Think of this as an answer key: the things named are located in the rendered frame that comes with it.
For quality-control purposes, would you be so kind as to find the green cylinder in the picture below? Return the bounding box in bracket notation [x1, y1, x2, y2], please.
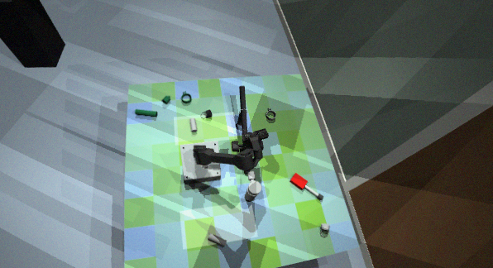
[135, 109, 157, 117]

